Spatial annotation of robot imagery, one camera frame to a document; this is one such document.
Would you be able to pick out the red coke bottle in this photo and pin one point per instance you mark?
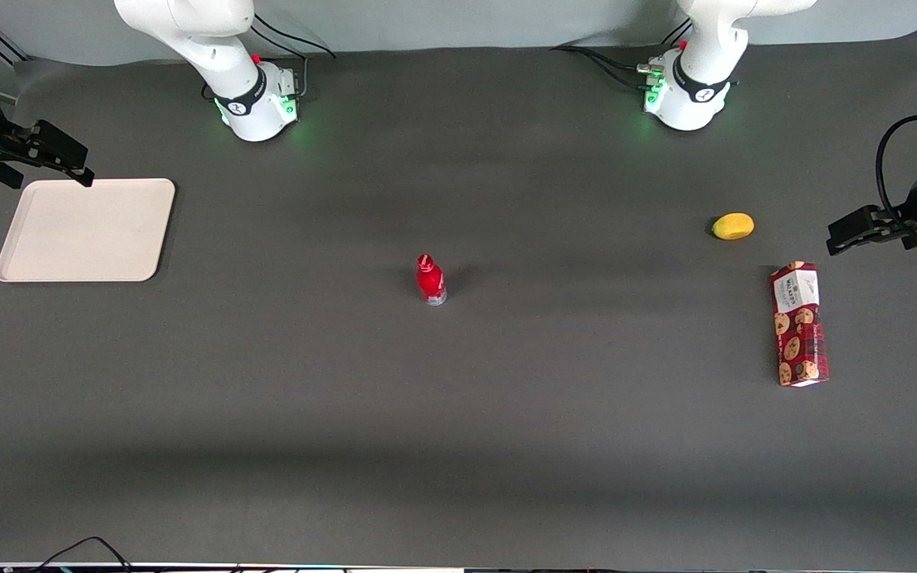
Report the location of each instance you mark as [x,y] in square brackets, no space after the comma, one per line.
[430,280]

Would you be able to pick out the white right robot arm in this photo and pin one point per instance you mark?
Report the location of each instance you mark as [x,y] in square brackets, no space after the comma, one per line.
[212,48]

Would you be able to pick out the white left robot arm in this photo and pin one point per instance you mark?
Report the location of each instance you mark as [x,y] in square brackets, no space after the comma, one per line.
[701,72]

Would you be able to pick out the beige plastic tray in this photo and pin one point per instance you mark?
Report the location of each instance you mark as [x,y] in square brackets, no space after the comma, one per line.
[84,231]

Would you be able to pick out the red cookie box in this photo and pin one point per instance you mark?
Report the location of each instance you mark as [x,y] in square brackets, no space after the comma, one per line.
[799,334]

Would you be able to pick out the yellow lemon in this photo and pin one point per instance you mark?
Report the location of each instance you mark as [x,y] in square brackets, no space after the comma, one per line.
[733,226]

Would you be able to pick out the dark grey table mat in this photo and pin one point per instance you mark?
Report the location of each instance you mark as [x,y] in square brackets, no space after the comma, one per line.
[458,414]

